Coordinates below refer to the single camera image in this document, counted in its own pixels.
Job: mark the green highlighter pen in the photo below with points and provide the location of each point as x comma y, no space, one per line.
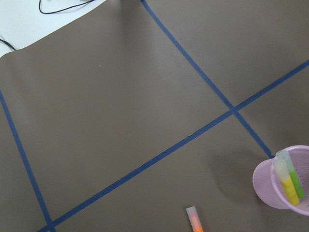
284,156

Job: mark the pink mesh pen holder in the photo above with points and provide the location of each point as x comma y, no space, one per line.
269,189

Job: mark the yellow highlighter pen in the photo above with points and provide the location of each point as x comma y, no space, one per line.
286,181

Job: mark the orange highlighter pen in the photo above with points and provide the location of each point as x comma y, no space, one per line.
194,219

